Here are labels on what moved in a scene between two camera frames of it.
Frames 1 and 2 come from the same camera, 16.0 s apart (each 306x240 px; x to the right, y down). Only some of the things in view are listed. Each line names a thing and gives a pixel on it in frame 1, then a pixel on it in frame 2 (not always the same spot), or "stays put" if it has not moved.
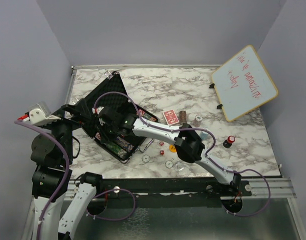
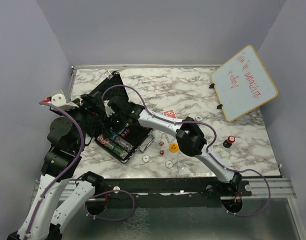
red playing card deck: (170, 117) stays put
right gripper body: (108, 133) -> (119, 123)
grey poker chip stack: (197, 119) stays put
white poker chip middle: (168, 164) stays put
